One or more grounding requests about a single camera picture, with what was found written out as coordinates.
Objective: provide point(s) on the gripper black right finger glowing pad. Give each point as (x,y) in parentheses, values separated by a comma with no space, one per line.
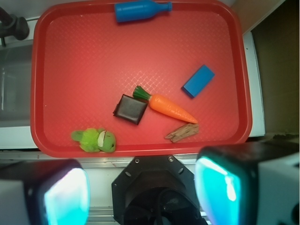
(254,183)

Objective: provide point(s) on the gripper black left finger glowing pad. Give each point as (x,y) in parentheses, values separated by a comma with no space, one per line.
(47,192)

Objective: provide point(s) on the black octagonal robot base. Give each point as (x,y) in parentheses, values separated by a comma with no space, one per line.
(156,190)

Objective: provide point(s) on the dark brown square block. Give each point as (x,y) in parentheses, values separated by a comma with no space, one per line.
(130,109)

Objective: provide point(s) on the blue rectangular block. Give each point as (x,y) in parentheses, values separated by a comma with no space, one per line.
(198,81)

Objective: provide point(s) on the green plush frog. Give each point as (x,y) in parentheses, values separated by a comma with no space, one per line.
(95,140)

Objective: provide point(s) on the brown wood chip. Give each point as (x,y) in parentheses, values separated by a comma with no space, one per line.
(183,132)

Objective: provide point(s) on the red plastic tray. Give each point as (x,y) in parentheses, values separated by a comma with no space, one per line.
(83,61)

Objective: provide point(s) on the orange toy carrot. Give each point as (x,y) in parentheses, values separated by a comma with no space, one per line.
(164,106)

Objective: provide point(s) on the black clamp knob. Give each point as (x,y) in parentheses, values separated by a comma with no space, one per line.
(11,25)

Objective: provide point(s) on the blue plastic bottle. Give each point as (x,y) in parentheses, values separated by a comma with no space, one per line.
(139,10)

